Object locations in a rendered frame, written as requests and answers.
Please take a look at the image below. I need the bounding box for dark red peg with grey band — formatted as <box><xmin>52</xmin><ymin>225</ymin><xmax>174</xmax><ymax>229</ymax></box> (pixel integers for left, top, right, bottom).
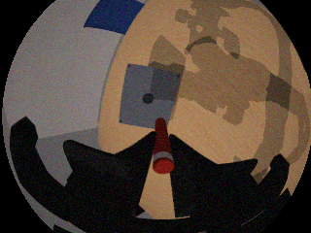
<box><xmin>153</xmin><ymin>117</ymin><xmax>174</xmax><ymax>174</ymax></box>

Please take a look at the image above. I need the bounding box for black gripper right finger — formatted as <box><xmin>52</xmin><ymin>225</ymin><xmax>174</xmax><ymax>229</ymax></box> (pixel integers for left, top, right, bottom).
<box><xmin>168</xmin><ymin>135</ymin><xmax>258</xmax><ymax>217</ymax></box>

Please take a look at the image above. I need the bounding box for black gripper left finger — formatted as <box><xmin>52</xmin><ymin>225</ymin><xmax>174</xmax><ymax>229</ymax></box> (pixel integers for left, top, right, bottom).
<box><xmin>63</xmin><ymin>131</ymin><xmax>156</xmax><ymax>216</ymax></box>

